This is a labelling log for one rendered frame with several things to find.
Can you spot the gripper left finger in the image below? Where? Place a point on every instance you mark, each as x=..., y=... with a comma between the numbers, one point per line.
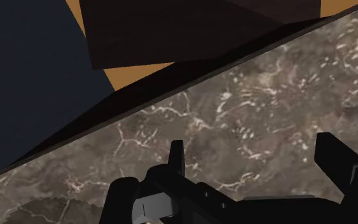
x=166, y=183

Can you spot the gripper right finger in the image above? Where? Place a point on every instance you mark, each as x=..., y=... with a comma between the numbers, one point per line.
x=336, y=161

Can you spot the dark brown robot stand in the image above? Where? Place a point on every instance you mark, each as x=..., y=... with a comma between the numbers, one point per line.
x=178, y=31

